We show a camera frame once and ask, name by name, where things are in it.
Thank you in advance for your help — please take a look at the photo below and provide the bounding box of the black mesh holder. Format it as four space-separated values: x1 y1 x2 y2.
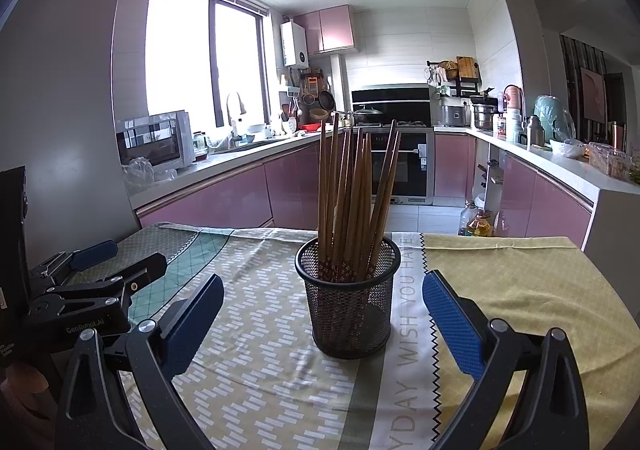
294 234 402 360

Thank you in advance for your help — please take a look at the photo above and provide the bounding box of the teal appliance in plastic bag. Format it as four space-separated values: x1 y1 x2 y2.
532 95 576 143

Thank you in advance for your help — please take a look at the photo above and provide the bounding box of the black range hood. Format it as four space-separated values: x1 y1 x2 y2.
351 88 432 126

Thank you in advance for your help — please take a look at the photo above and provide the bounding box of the steel flask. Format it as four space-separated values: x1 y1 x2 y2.
525 115 543 147

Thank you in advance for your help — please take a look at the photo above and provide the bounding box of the sink faucet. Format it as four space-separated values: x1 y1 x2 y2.
226 91 247 148

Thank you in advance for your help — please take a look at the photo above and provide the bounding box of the yellow cooking oil bottle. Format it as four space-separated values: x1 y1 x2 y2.
465 209 493 237

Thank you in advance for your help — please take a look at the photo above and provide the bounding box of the bundle of wooden chopsticks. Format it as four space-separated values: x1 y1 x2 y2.
315 111 402 283

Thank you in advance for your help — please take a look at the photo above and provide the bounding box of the clear plastic container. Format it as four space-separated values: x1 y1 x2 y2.
587 143 632 181

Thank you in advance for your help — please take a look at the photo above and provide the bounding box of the silver rice cooker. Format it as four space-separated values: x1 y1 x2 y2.
440 98 471 127

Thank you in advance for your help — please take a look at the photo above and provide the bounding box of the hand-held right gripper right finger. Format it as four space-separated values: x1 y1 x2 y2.
421 270 591 450

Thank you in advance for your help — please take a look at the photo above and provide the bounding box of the white kitchen countertop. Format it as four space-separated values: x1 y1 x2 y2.
122 123 640 203

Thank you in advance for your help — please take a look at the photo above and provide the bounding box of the built-in oven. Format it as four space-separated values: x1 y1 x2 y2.
350 127 435 206

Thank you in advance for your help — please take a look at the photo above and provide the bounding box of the stainless steel pot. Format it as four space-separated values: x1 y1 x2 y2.
472 103 498 132

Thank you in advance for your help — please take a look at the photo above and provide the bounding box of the white bottle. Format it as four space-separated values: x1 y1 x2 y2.
505 109 522 143

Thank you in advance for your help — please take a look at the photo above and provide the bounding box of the kitchen window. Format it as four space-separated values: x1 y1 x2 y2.
145 0 271 128

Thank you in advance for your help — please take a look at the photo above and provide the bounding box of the wok with lid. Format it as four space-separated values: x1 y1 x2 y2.
336 104 385 126

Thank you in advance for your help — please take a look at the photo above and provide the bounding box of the wall rack with cutting board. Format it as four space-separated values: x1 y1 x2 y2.
426 55 483 97

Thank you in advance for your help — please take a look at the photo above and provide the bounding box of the printed patchwork tablecloth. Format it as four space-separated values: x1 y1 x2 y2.
62 223 633 450

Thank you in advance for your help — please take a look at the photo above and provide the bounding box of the white water heater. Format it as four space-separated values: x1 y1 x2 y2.
280 22 308 68

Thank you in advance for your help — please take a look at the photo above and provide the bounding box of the white bowl in bag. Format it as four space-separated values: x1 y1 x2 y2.
549 139 586 160

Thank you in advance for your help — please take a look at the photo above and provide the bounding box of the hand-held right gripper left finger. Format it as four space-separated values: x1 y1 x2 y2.
55 273 225 450

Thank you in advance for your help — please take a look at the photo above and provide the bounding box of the white countertop oven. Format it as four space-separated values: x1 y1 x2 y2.
116 110 196 170

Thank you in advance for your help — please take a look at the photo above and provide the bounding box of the knife holder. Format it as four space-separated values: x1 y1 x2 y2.
477 160 503 186

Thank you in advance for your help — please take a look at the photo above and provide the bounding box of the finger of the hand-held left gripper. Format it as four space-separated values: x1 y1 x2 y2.
30 239 118 281
45 253 168 311

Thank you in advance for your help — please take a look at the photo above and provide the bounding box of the clear plastic bag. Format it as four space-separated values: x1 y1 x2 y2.
121 156 178 186

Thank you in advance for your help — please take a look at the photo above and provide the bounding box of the pink base cabinets short run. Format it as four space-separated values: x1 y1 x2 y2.
434 133 593 251

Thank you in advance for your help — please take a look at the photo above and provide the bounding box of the clear plastic bottle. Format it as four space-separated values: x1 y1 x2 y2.
459 200 478 236

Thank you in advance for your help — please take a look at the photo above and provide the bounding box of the pink wall cabinet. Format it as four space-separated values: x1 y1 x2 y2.
295 4 357 56

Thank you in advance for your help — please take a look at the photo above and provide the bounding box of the pink kettle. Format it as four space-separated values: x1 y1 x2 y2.
502 84 523 113

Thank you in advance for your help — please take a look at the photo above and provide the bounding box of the framed wall picture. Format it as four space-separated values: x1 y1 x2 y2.
580 66 608 123

